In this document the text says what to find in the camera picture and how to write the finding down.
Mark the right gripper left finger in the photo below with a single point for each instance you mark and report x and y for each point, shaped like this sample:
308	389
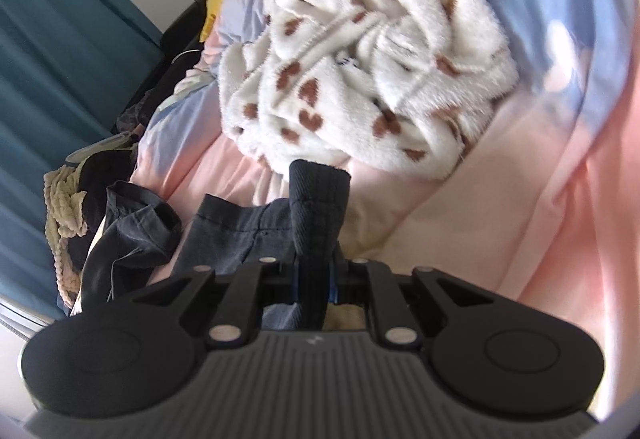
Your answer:
243	295

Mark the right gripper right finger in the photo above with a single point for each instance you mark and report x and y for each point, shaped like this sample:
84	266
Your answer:
366	301

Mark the black jeans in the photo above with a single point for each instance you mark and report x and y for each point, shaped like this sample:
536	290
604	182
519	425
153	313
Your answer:
143	233

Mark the pastel pink bed sheet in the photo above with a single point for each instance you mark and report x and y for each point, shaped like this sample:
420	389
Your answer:
545	207

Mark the cream knitted blanket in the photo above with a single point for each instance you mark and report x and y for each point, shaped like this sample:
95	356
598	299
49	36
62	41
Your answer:
65	220

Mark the white heart pattern fleece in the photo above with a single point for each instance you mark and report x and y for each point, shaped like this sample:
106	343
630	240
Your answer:
405	86

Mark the black sofa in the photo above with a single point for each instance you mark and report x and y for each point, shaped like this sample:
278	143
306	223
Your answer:
181	49

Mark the teal curtain right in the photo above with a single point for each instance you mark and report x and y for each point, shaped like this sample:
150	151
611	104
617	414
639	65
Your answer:
68	68

